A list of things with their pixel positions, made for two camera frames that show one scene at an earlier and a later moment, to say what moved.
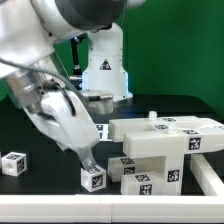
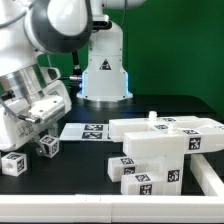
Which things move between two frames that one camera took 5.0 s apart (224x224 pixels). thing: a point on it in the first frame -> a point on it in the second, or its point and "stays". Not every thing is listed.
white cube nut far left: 14,164 stays
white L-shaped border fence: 123,208 stays
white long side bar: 173,142 stays
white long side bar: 119,127 stays
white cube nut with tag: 94,179 -> 50,144
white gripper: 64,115 -> 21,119
